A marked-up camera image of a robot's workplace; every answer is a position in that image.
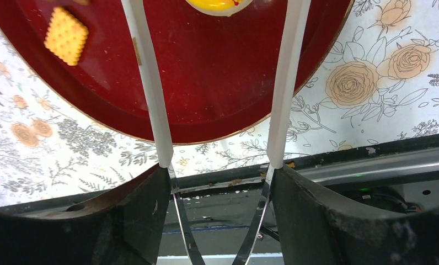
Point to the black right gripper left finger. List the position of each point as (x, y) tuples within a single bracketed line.
[(121, 226)]

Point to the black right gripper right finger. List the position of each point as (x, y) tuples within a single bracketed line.
[(319, 226)]

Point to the white handled metal tongs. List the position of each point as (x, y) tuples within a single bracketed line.
[(285, 80)]

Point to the floral table cloth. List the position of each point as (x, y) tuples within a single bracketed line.
[(379, 83)]

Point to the dark red round tray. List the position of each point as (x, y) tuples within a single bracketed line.
[(217, 73)]

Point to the square yellow cracker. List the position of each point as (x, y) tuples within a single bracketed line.
[(66, 36)]

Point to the yellow iced donut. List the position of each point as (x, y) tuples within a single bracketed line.
[(219, 8)]

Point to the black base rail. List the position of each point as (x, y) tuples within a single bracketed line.
[(359, 174)]

